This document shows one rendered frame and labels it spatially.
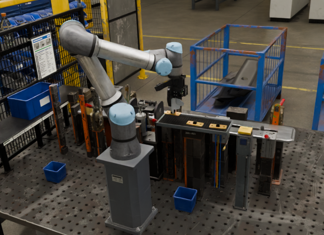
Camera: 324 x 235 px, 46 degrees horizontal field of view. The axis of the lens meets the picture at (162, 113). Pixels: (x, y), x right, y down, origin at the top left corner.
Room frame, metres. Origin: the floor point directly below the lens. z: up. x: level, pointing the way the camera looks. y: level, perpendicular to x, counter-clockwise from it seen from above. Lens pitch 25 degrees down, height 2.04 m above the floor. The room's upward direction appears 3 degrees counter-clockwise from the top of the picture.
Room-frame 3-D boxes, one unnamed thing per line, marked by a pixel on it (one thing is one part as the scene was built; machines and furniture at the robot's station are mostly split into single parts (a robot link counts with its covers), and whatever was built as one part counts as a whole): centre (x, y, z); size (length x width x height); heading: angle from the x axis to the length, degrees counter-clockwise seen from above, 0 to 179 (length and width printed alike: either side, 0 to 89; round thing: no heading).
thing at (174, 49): (1.81, -0.07, 1.51); 0.09 x 0.08 x 0.11; 105
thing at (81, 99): (2.25, 0.50, 0.95); 0.03 x 0.01 x 0.50; 67
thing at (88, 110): (2.26, 0.47, 0.88); 0.04 x 0.04 x 0.36; 67
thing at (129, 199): (1.60, 0.18, 0.90); 0.21 x 0.21 x 0.40; 63
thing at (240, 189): (1.67, -0.40, 0.92); 0.08 x 0.08 x 0.44; 67
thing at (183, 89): (1.80, -0.08, 1.35); 0.09 x 0.08 x 0.12; 60
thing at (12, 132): (2.33, 0.82, 1.01); 0.90 x 0.22 x 0.03; 157
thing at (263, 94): (4.39, -0.96, 0.47); 1.20 x 0.80 x 0.95; 152
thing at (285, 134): (2.17, -0.10, 1.00); 1.38 x 0.22 x 0.02; 67
